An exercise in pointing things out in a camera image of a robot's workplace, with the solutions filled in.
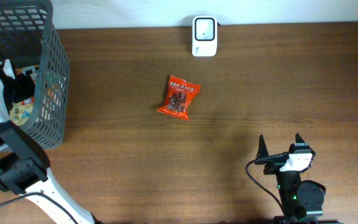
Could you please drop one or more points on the red snack bag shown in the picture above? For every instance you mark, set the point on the red snack bag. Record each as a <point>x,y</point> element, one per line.
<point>179,96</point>

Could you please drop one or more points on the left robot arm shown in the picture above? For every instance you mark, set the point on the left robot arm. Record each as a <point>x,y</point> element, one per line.
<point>25,168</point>

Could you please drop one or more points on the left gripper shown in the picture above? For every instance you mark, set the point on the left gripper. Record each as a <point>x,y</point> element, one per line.
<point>18,149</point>

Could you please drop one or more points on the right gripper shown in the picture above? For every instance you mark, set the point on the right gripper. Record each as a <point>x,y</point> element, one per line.
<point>272,167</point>

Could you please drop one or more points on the white barcode scanner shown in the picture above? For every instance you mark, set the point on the white barcode scanner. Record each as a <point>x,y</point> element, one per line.
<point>204,36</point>

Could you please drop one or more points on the yellow snack bag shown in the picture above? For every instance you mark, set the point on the yellow snack bag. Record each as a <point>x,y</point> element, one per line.
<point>22,110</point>

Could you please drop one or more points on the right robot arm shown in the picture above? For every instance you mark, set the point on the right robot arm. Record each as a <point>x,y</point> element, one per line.
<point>301,200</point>

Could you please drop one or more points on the dark grey plastic basket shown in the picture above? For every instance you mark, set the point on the dark grey plastic basket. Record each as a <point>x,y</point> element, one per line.
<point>28,37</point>

